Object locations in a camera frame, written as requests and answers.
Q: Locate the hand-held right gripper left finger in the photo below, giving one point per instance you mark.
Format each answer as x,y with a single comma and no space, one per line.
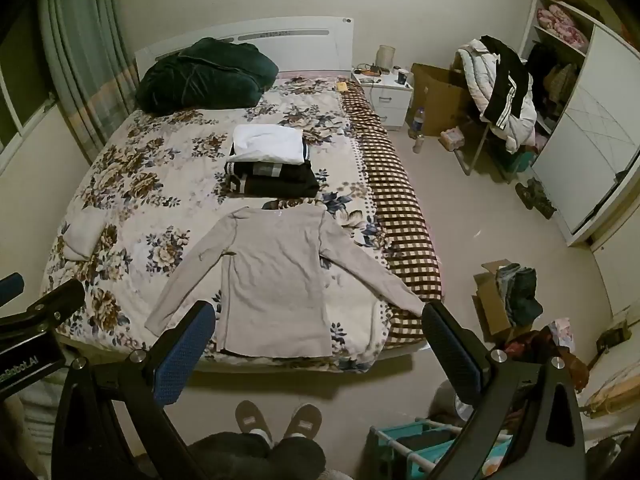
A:
184,355

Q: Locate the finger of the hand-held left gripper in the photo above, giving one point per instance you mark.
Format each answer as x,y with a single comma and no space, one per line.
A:
55,302
11,287

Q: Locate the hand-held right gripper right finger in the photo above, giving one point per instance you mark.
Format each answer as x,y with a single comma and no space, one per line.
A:
450,355

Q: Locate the beige long-sleeve shirt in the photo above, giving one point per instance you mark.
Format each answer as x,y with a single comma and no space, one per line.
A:
280,270

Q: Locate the pile of mixed clothes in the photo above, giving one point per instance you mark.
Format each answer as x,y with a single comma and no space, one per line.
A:
540,342

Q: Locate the clothes in cardboard box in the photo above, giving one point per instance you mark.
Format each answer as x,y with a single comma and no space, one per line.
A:
522,295

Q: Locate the metal clothes rack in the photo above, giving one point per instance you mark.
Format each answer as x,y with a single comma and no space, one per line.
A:
475,152

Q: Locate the small cardboard box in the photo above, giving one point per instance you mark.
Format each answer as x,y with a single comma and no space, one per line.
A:
492,310

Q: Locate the small folded beige cloth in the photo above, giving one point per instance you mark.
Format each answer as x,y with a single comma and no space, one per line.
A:
85,235

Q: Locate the grey slipper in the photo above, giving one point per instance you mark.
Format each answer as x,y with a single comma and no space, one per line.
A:
304,420
252,420

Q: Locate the teal laundry basket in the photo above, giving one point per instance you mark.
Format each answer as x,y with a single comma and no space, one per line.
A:
400,447

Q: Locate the person's legs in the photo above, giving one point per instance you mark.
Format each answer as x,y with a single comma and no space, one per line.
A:
260,460

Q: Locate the floral quilted bedspread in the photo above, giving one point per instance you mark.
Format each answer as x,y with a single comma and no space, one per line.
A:
165,170

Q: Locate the window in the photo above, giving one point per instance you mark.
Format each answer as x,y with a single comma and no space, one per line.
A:
15,115

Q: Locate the dark shoes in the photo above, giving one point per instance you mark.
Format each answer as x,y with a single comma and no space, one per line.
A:
537,197

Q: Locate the folded black garment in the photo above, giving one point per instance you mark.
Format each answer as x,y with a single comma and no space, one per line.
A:
285,180

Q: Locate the plastic bottle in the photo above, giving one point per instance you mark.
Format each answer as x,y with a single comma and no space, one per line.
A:
418,122
419,144

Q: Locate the pink tissue pack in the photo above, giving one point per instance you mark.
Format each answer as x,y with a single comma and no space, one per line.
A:
454,139

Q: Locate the folded white garment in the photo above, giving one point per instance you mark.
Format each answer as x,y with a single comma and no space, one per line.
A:
270,142

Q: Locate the green curtain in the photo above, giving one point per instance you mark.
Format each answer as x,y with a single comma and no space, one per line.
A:
85,50

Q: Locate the large cardboard box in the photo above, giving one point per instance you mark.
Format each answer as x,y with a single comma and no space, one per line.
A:
440,100

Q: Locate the white nightstand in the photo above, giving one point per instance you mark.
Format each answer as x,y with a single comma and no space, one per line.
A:
390,102

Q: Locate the white wardrobe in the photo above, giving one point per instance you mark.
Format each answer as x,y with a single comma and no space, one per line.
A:
590,125

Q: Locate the dark green blanket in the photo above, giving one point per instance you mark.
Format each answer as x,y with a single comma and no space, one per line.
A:
205,75

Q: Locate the black striped jacket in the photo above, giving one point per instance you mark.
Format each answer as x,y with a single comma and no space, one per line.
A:
510,85

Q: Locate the chair piled with jackets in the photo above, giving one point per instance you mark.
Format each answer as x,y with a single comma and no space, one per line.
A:
475,75

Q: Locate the dark mug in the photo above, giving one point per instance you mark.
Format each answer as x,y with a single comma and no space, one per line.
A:
403,76

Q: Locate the beige table lamp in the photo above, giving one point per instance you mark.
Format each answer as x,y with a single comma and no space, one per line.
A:
386,57

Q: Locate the white bed headboard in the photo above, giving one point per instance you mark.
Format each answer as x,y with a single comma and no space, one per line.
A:
300,42

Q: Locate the pink folded bedding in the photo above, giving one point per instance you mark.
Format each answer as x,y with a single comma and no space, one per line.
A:
562,22

